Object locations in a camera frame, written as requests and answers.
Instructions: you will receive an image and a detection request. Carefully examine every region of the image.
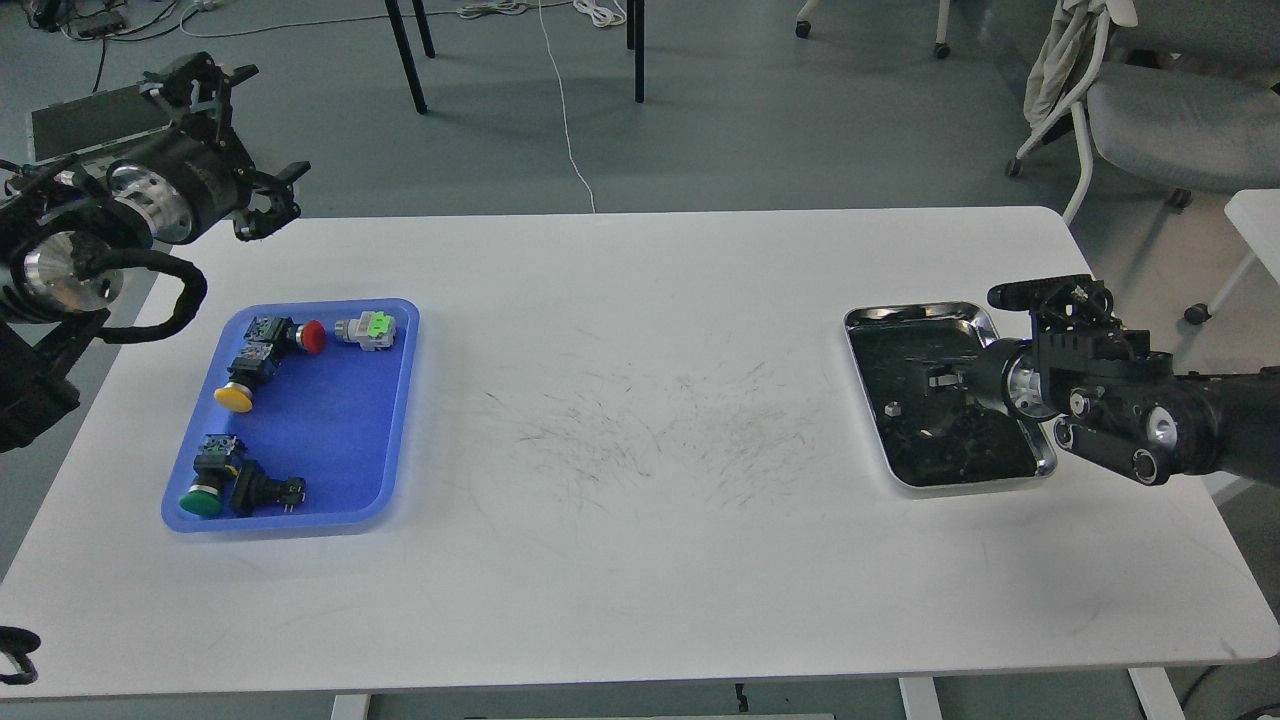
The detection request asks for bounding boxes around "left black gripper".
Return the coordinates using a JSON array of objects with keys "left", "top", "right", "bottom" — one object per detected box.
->
[{"left": 108, "top": 53, "right": 312, "bottom": 245}]

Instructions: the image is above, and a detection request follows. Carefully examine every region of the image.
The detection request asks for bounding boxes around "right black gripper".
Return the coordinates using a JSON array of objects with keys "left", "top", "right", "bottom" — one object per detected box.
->
[{"left": 905, "top": 278, "right": 1171, "bottom": 421}]

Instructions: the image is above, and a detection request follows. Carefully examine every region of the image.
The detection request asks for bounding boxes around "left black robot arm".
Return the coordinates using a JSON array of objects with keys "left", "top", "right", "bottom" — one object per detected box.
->
[{"left": 1, "top": 53, "right": 310, "bottom": 451}]

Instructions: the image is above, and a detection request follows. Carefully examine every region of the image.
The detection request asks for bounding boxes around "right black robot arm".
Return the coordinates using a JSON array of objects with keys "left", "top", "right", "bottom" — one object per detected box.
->
[{"left": 924, "top": 274, "right": 1279, "bottom": 486}]

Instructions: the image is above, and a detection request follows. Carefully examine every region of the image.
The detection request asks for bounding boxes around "silver metal tray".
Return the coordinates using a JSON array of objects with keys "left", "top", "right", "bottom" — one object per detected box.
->
[{"left": 844, "top": 301, "right": 1059, "bottom": 492}]

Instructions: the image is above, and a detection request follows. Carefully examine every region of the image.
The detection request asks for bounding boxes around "grey plastic crate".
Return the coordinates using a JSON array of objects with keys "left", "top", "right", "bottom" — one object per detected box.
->
[{"left": 28, "top": 85, "right": 172, "bottom": 164}]

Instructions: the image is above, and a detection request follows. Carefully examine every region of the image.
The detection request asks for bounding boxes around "black table leg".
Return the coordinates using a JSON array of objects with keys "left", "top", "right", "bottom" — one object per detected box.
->
[
  {"left": 625, "top": 0, "right": 646, "bottom": 104},
  {"left": 383, "top": 0, "right": 436, "bottom": 117}
]

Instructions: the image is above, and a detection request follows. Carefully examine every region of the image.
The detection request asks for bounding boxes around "blue plastic tray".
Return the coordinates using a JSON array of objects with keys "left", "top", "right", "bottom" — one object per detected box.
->
[{"left": 160, "top": 299, "right": 420, "bottom": 537}]

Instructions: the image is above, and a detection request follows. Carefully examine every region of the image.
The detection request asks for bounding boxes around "grey office chair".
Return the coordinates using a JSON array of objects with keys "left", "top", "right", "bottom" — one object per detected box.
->
[{"left": 1005, "top": 1, "right": 1277, "bottom": 222}]

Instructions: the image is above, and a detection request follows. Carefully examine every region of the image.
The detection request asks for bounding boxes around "black table leg right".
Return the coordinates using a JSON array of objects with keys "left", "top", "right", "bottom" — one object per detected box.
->
[{"left": 625, "top": 0, "right": 646, "bottom": 104}]

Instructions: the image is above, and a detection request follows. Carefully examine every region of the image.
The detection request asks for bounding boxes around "red push button switch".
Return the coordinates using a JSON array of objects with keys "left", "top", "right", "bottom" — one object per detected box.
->
[{"left": 243, "top": 316, "right": 326, "bottom": 355}]

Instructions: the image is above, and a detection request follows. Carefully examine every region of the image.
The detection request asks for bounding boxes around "yellow push button switch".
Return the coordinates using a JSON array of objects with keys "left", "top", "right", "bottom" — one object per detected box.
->
[{"left": 212, "top": 340, "right": 280, "bottom": 413}]

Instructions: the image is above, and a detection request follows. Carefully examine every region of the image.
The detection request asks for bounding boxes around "grey green switch part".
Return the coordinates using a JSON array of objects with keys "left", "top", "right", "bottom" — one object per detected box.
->
[{"left": 333, "top": 311, "right": 397, "bottom": 352}]

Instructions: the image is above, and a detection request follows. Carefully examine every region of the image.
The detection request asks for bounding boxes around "green push button switch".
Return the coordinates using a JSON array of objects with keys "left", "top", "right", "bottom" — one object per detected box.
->
[{"left": 178, "top": 434, "right": 247, "bottom": 519}]

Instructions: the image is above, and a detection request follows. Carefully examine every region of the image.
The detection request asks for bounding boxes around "black switch part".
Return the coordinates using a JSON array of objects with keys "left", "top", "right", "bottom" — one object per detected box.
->
[{"left": 229, "top": 459, "right": 307, "bottom": 518}]

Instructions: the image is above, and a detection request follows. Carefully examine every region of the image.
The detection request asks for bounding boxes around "white floor cable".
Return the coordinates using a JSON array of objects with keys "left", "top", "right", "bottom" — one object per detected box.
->
[{"left": 538, "top": 0, "right": 596, "bottom": 214}]

